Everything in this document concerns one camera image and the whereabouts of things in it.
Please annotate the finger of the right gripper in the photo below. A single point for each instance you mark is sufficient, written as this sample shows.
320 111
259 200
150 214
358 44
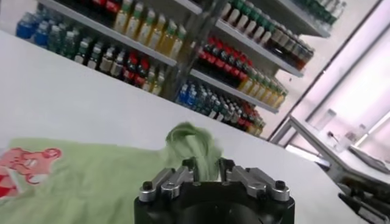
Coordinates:
368 213
371 196

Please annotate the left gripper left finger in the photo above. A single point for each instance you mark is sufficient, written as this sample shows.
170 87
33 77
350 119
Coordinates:
170 185

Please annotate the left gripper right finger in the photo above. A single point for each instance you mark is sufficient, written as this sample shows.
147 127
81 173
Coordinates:
253 184

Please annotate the light green t-shirt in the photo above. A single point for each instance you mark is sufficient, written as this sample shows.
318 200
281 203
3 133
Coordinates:
91 182

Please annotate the white metal rack table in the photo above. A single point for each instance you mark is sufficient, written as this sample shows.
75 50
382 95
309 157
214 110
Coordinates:
304 128

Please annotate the drinks shelf unit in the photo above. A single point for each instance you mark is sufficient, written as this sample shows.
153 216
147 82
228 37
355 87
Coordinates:
146 56
231 88

